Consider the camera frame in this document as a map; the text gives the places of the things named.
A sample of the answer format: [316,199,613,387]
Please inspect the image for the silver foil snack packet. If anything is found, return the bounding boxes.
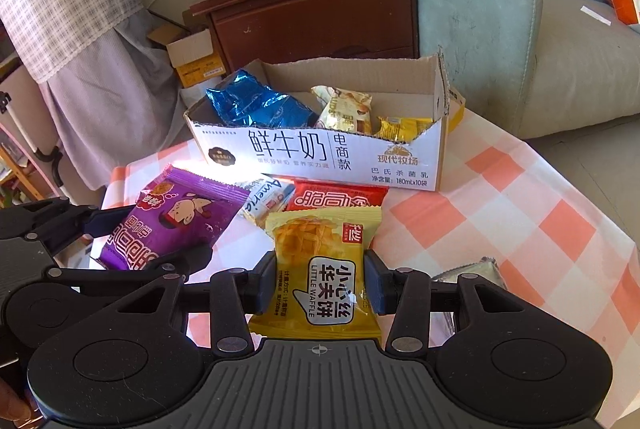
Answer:
[433,257,506,338]

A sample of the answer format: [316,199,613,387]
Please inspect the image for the purple noodle snack bag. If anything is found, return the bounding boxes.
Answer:
[99,166,250,271]

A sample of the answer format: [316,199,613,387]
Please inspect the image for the light blue Ameria packet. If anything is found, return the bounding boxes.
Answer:
[242,175,295,229]

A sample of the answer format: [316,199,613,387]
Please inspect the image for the red noodle snack bag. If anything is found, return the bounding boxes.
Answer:
[285,180,388,211]

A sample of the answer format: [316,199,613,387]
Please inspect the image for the white milk carton tray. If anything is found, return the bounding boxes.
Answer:
[184,53,450,192]

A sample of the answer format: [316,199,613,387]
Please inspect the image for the cream croissant bag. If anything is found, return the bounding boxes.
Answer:
[310,85,372,135]

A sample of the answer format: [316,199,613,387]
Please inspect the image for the blue foil snack bag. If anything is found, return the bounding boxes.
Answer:
[206,69,319,129]

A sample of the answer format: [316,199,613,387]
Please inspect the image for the yellow waffle packet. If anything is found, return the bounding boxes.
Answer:
[248,207,382,341]
[375,117,433,143]

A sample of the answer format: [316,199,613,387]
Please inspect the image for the person's left hand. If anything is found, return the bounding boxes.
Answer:
[0,380,32,427]

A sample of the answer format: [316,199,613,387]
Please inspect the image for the pink checkered tablecloth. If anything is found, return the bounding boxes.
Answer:
[89,105,640,429]

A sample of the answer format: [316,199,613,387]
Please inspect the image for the pink folding chair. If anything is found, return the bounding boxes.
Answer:
[1,66,74,201]

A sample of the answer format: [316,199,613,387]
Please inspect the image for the white plastic sack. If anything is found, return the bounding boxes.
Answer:
[180,81,216,109]

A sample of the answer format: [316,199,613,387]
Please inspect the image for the open cardboard box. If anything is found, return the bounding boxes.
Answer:
[146,22,226,88]

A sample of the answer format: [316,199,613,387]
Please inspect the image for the beige sofa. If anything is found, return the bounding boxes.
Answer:
[518,0,639,138]

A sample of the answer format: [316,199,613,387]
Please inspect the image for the dark wooden cabinet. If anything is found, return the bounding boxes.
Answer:
[190,0,419,71]

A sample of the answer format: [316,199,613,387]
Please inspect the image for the light blue sofa cushion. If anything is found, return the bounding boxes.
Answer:
[399,0,609,117]

